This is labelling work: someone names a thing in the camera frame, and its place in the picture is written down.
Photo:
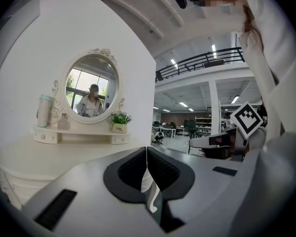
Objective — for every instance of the cream vanity dressing table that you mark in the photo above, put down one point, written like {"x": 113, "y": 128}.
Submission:
{"x": 39, "y": 162}

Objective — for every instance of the person's torso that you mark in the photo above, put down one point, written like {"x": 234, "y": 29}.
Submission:
{"x": 281, "y": 58}

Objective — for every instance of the ceiling strip light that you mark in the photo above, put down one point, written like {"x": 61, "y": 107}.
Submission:
{"x": 214, "y": 51}
{"x": 174, "y": 63}
{"x": 183, "y": 104}
{"x": 235, "y": 99}

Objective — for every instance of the round white framed mirror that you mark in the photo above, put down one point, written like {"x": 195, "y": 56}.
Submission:
{"x": 91, "y": 90}

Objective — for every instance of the white pot of artificial flowers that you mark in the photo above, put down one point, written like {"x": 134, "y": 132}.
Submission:
{"x": 119, "y": 126}

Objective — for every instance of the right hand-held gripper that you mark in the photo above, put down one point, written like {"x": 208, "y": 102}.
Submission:
{"x": 246, "y": 120}

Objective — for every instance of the person's left forearm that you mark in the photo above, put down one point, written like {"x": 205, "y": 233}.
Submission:
{"x": 273, "y": 181}

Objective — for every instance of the person's right forearm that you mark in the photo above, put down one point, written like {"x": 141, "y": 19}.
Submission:
{"x": 257, "y": 137}

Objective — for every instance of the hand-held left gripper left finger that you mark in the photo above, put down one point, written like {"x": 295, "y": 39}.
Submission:
{"x": 88, "y": 201}

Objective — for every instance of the pink glass bottle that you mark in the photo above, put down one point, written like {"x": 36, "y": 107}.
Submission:
{"x": 63, "y": 123}

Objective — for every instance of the black balcony railing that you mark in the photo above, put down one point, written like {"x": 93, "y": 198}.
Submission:
{"x": 199, "y": 60}

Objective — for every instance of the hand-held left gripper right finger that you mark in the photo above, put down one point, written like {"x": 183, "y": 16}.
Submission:
{"x": 202, "y": 189}

